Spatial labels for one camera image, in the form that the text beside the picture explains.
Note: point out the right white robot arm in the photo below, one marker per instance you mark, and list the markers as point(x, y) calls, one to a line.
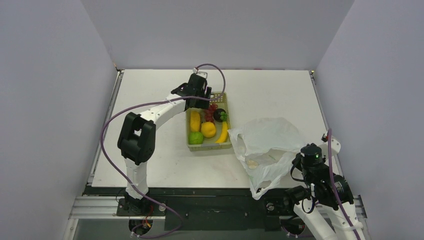
point(325, 204)

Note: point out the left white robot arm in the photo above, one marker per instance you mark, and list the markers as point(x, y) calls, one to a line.
point(137, 137)

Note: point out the white plastic bag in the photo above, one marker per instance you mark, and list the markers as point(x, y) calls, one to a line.
point(266, 148)

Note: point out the fake dark mangosteen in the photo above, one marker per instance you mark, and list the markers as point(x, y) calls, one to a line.
point(220, 115)

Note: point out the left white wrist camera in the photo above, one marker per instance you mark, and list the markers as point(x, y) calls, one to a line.
point(199, 73)

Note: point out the fake green custard apple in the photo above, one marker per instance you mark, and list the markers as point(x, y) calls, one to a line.
point(195, 138)

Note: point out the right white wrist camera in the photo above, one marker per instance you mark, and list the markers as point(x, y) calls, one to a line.
point(329, 143)

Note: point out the fake orange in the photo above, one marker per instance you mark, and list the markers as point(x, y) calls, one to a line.
point(208, 129)

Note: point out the aluminium frame rail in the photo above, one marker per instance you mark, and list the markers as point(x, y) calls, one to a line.
point(134, 87)

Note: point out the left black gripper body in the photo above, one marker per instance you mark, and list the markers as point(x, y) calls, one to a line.
point(201, 104)

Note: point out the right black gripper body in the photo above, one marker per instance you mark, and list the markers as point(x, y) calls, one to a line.
point(296, 168)

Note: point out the fake yellow banana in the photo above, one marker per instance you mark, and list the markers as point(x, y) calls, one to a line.
point(224, 133)

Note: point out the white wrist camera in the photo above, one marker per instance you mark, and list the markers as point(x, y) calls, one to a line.
point(329, 143)
point(199, 73)

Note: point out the fake red grapes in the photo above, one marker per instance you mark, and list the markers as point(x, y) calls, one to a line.
point(209, 113)

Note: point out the beige perforated plastic basket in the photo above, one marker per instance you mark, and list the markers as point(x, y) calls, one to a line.
point(209, 143)

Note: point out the fake yellow mango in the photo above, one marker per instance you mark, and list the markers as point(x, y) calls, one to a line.
point(195, 121)

